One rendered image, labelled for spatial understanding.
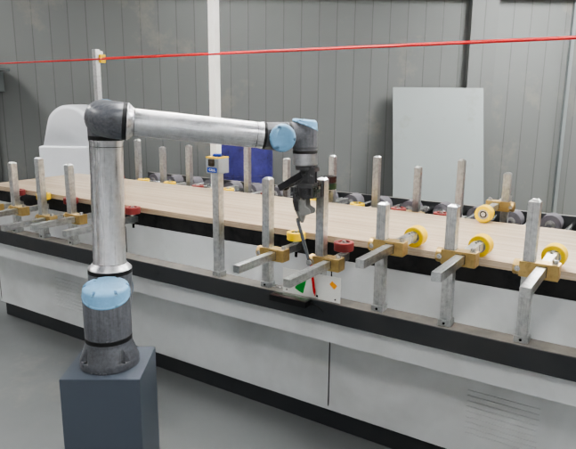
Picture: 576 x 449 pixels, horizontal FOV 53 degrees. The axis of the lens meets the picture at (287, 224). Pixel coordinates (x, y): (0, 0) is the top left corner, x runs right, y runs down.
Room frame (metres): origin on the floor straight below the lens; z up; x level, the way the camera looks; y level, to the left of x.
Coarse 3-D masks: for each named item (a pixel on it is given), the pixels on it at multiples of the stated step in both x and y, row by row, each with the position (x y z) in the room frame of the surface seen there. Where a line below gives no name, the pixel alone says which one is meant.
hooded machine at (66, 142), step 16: (64, 112) 6.08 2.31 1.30; (80, 112) 6.08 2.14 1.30; (48, 128) 6.09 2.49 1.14; (64, 128) 6.08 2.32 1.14; (80, 128) 6.08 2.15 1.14; (48, 144) 6.09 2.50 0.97; (64, 144) 6.08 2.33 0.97; (80, 144) 6.08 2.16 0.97; (48, 160) 6.05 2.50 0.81; (64, 160) 6.04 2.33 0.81; (80, 160) 6.04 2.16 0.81; (48, 176) 6.05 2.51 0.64
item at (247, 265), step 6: (288, 246) 2.35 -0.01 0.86; (294, 246) 2.37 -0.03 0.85; (300, 246) 2.40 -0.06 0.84; (270, 252) 2.24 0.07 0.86; (252, 258) 2.15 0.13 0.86; (258, 258) 2.15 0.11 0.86; (264, 258) 2.19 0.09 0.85; (270, 258) 2.22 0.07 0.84; (240, 264) 2.07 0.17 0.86; (246, 264) 2.08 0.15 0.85; (252, 264) 2.12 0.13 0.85; (258, 264) 2.15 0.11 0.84; (234, 270) 2.06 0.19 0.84; (240, 270) 2.06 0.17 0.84; (246, 270) 2.08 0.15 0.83
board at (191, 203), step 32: (32, 192) 3.48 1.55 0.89; (64, 192) 3.42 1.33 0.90; (128, 192) 3.44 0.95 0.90; (160, 192) 3.45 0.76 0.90; (192, 192) 3.46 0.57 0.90; (224, 192) 3.47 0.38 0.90; (224, 224) 2.67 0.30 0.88; (256, 224) 2.57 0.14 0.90; (288, 224) 2.57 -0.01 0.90; (352, 224) 2.58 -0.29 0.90; (416, 224) 2.59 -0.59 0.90; (480, 224) 2.60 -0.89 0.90; (512, 224) 2.61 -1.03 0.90; (512, 256) 2.06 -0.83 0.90
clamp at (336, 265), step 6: (312, 258) 2.15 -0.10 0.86; (318, 258) 2.14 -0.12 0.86; (324, 258) 2.13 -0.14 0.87; (330, 258) 2.11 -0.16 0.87; (336, 258) 2.11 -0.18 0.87; (342, 258) 2.12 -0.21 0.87; (330, 264) 2.11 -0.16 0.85; (336, 264) 2.10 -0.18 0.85; (342, 264) 2.12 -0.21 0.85; (330, 270) 2.11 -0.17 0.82; (336, 270) 2.10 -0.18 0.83; (342, 270) 2.12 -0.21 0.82
